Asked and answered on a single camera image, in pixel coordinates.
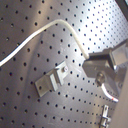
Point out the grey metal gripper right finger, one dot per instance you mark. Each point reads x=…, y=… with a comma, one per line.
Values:
x=115, y=79

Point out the small metal clip bracket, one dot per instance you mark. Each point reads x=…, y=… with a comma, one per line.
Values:
x=105, y=120

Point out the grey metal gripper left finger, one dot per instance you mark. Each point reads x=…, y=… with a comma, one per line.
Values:
x=111, y=62

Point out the grey metal cable clip bracket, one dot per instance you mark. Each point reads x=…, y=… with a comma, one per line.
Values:
x=52, y=79

